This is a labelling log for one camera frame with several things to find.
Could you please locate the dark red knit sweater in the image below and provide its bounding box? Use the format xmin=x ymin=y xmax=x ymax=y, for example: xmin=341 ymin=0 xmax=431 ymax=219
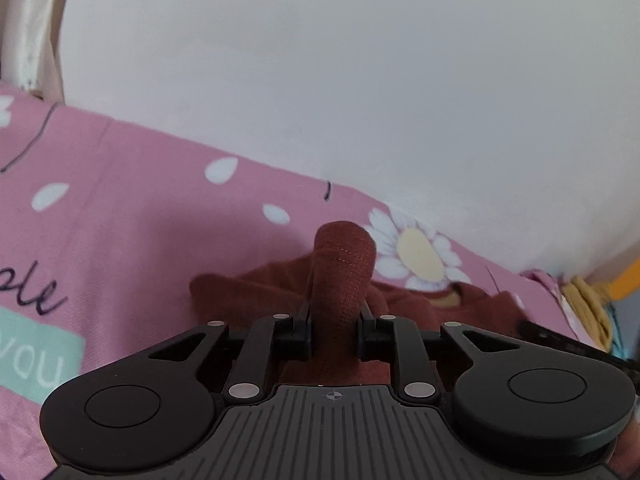
xmin=189 ymin=221 xmax=568 ymax=387

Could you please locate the cream floral curtain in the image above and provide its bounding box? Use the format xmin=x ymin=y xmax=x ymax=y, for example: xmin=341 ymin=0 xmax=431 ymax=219
xmin=0 ymin=0 xmax=80 ymax=103

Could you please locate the yellow cloth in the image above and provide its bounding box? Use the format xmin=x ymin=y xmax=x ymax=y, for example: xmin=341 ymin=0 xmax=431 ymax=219
xmin=562 ymin=275 xmax=615 ymax=352

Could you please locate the pink floral bed sheet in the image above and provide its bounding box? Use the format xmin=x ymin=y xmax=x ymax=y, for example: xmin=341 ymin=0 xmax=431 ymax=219
xmin=0 ymin=84 xmax=581 ymax=480

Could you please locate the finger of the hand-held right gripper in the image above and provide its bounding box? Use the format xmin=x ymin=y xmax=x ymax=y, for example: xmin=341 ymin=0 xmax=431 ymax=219
xmin=517 ymin=320 xmax=627 ymax=364

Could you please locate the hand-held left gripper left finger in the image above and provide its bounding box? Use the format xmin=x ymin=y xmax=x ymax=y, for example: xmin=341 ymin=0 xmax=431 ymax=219
xmin=135 ymin=302 xmax=317 ymax=404

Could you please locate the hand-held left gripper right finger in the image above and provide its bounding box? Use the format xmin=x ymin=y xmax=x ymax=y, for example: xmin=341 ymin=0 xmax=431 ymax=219
xmin=356 ymin=305 xmax=527 ymax=405

